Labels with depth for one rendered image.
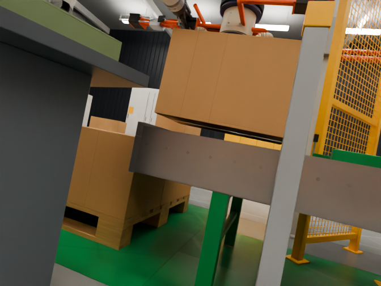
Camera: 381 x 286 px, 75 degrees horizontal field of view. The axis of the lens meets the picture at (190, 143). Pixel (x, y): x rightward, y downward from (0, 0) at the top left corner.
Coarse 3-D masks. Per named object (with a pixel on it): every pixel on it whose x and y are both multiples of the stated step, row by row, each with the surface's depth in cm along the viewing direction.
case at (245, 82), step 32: (192, 32) 111; (192, 64) 111; (224, 64) 107; (256, 64) 103; (288, 64) 100; (160, 96) 114; (192, 96) 110; (224, 96) 106; (256, 96) 102; (288, 96) 99; (224, 128) 115; (256, 128) 102
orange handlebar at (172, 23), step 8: (240, 0) 102; (248, 0) 101; (256, 0) 100; (264, 0) 99; (272, 0) 98; (280, 0) 97; (288, 0) 96; (240, 8) 107; (240, 16) 114; (168, 24) 138; (176, 24) 137; (200, 24) 132; (208, 24) 131; (216, 24) 130; (256, 32) 127
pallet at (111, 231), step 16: (80, 208) 126; (160, 208) 158; (176, 208) 205; (64, 224) 130; (80, 224) 134; (112, 224) 119; (128, 224) 122; (160, 224) 161; (96, 240) 121; (112, 240) 118; (128, 240) 124
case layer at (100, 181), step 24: (96, 144) 126; (120, 144) 121; (96, 168) 125; (120, 168) 120; (72, 192) 128; (96, 192) 123; (120, 192) 119; (144, 192) 132; (168, 192) 165; (120, 216) 118
